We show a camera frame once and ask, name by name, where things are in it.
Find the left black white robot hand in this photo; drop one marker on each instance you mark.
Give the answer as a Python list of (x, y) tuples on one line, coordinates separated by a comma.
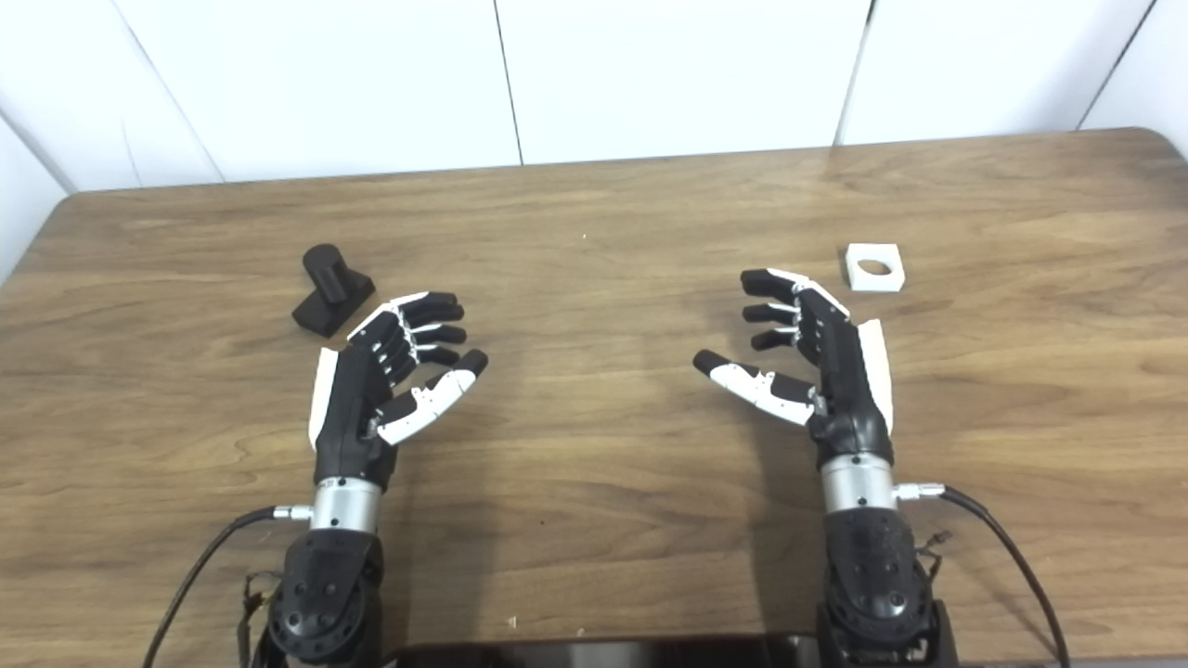
[(357, 399)]

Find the white square piece with hole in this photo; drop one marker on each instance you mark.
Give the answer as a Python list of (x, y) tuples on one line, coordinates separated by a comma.
[(889, 276)]

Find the black peg with square base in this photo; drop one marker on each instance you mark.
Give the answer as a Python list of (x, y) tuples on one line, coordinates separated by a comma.
[(329, 288)]

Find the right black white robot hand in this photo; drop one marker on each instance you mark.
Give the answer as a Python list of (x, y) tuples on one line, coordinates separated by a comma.
[(849, 390)]

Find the black robot torso edge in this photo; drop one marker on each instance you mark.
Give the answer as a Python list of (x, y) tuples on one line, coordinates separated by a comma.
[(603, 654)]

